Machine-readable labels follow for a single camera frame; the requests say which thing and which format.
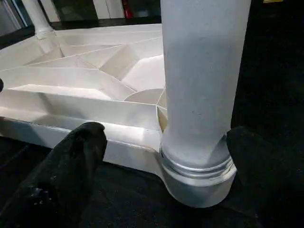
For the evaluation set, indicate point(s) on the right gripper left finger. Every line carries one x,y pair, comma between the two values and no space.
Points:
54,183

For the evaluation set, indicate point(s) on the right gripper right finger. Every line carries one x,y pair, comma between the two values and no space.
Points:
268,180

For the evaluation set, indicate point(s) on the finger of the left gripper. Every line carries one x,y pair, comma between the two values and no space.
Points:
1,84

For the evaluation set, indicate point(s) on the white plastic table leg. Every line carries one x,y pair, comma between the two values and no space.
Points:
202,83
39,16

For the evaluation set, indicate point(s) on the white plastic table top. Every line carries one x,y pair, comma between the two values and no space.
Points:
95,83

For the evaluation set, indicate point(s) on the beige curtain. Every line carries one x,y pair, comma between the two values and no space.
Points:
9,16

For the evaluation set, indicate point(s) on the white cabinet with glass doors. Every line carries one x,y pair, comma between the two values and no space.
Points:
107,8

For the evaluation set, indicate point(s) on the red item behind glass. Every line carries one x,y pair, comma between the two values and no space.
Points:
127,8

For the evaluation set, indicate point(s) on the small brown label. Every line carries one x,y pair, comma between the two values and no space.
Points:
273,1

